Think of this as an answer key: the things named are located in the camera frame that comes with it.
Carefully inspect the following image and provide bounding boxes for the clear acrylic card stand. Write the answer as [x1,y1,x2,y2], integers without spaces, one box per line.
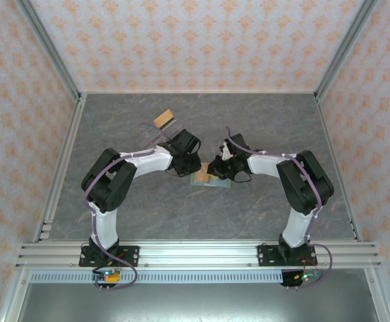
[136,115,191,150]

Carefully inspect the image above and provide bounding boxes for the left controller circuit board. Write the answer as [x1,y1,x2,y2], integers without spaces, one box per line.
[92,268,121,283]

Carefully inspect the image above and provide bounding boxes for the controller circuit board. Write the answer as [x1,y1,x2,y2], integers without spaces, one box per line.
[293,270,323,283]
[92,268,121,283]

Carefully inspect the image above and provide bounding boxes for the right controller circuit board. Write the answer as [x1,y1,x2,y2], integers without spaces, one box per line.
[293,270,323,283]

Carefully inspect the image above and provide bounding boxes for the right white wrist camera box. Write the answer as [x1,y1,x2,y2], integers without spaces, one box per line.
[218,142,234,161]

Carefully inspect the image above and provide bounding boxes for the aluminium mounting rail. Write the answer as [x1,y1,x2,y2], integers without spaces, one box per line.
[15,241,383,269]

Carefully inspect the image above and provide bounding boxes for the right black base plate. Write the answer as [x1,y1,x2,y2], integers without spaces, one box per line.
[256,244,318,268]

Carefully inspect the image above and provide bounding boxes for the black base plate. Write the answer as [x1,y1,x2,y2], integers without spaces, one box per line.
[256,244,318,268]
[79,245,140,268]

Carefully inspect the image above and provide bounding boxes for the right aluminium table side rail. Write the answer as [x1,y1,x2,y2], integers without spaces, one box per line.
[315,93,365,242]

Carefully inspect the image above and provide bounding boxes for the aluminium table side rail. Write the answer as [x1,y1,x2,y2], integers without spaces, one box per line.
[32,93,88,244]
[315,93,365,242]

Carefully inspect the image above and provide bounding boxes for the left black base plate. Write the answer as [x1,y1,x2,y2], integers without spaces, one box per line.
[79,245,140,268]

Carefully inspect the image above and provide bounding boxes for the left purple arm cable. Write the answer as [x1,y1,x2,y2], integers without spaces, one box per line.
[83,122,168,292]

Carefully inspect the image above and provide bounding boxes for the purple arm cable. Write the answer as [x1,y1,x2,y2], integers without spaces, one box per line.
[83,122,168,292]
[223,125,333,290]

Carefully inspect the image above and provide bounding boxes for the grey slotted cable duct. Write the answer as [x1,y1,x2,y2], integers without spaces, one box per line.
[29,272,285,284]

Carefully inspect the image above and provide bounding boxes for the left aluminium table side rail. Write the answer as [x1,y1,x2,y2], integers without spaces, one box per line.
[32,93,88,244]

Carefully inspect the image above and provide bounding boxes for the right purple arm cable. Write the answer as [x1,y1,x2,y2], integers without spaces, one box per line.
[223,125,333,290]

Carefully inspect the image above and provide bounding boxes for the right aluminium frame post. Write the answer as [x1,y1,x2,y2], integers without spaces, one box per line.
[313,0,382,101]

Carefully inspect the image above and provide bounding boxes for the aluminium frame post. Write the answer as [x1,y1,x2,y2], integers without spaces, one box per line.
[15,0,83,103]
[313,0,382,101]

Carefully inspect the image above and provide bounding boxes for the left aluminium frame post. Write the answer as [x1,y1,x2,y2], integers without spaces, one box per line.
[15,0,83,103]

